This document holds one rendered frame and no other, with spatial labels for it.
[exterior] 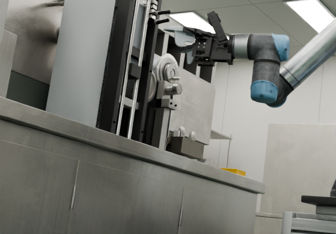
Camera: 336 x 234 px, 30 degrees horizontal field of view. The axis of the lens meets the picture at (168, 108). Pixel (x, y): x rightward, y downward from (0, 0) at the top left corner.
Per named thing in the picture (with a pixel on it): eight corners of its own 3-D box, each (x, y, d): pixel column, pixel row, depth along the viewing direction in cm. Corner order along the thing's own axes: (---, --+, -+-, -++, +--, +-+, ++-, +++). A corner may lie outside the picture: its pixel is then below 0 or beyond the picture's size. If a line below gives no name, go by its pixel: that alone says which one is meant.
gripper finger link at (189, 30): (184, 29, 178) (212, 38, 181) (185, 24, 179) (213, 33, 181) (178, 35, 183) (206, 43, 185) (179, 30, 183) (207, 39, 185)
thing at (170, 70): (177, 61, 236) (179, 81, 237) (172, 62, 237) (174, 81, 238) (166, 64, 230) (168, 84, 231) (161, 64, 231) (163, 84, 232)
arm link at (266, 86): (281, 107, 180) (284, 70, 182) (275, 98, 170) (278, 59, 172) (254, 106, 183) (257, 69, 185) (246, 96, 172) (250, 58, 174)
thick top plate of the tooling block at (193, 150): (180, 152, 235) (182, 136, 236) (99, 148, 257) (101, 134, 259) (202, 159, 247) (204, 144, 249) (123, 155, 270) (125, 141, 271)
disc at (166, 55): (154, 87, 227) (159, 48, 230) (153, 87, 227) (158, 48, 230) (176, 97, 239) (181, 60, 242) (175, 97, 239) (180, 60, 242)
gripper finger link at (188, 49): (175, 65, 193) (194, 58, 186) (178, 48, 195) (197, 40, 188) (183, 68, 195) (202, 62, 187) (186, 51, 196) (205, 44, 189)
